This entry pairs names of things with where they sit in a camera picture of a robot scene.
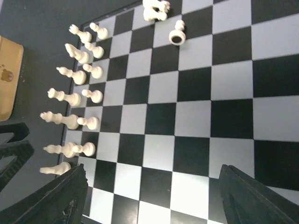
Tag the white king chess piece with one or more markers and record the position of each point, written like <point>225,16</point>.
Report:
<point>70,121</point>

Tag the white rook chess piece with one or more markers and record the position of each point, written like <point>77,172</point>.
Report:
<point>84,36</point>

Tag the white pawn chess piece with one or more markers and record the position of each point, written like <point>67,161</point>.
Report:
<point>102,33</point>

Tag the gold metal tray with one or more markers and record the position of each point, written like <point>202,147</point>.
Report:
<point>11,55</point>

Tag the white queen chess piece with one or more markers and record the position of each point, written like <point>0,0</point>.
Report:
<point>73,99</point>

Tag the white bishop chess piece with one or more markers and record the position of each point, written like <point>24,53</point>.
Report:
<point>79,77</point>

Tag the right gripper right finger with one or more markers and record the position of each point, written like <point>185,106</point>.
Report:
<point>247,201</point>

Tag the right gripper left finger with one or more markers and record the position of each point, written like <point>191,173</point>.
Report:
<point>61,201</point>

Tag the white knight chess piece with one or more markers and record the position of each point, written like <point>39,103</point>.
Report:
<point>81,56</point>

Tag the black and white chessboard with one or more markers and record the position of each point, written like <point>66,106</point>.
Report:
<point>171,116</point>

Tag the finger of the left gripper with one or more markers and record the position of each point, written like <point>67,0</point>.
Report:
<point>17,147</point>

